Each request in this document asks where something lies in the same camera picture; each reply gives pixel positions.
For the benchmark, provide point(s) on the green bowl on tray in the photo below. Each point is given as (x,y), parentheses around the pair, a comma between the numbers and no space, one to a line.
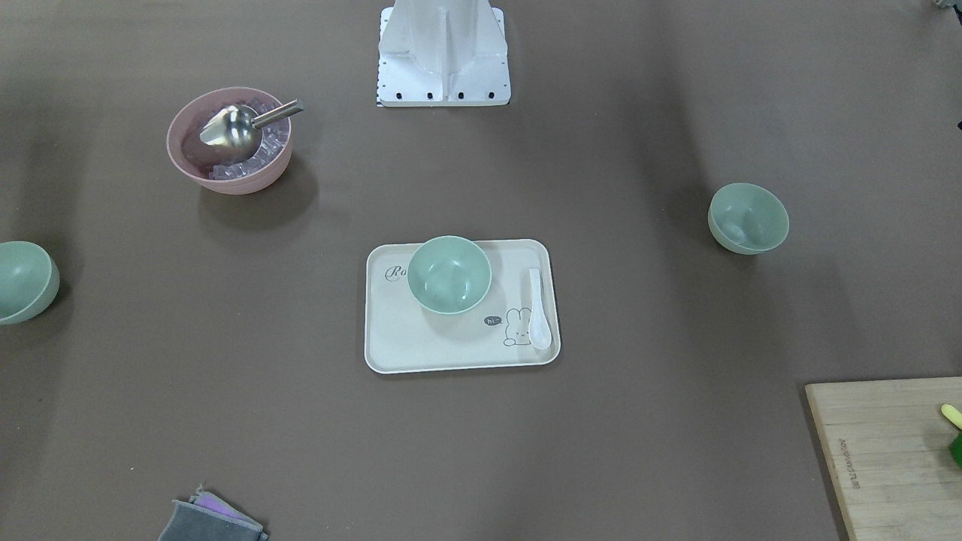
(449,275)

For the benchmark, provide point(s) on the white ceramic spoon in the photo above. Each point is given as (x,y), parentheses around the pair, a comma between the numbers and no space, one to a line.
(539,329)

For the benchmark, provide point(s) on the cream rabbit tray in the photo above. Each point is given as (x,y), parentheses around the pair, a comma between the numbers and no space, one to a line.
(401,336)

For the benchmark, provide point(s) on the yellow plastic knife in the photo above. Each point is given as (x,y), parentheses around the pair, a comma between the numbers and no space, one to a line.
(952,414)

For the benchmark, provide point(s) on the metal ice scoop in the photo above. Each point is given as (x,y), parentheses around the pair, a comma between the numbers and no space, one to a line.
(238,127)

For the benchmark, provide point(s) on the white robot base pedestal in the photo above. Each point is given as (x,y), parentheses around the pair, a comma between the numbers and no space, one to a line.
(442,54)

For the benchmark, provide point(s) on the green bowl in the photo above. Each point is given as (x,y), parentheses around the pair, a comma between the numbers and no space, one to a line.
(30,281)
(747,219)
(449,275)

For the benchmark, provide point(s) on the wooden cutting board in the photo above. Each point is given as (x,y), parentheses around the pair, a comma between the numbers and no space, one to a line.
(887,447)

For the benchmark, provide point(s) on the ice cubes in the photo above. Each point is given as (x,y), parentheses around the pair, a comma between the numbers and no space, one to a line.
(230,165)

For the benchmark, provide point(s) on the grey purple cloths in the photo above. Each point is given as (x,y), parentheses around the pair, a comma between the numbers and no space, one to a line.
(207,516)

